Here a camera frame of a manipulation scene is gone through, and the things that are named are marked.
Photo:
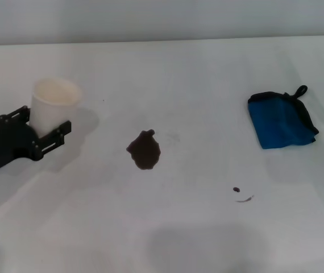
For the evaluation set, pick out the white paper cup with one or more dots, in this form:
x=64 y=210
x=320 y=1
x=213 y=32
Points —
x=51 y=113

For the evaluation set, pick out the blue rag with black trim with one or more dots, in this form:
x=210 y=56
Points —
x=278 y=125

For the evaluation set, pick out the large black liquid stain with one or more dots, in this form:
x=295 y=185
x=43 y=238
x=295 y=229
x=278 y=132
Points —
x=145 y=150

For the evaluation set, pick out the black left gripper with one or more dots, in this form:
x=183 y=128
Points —
x=5 y=145

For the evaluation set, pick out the thin dark smear streak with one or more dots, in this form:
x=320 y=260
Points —
x=245 y=200

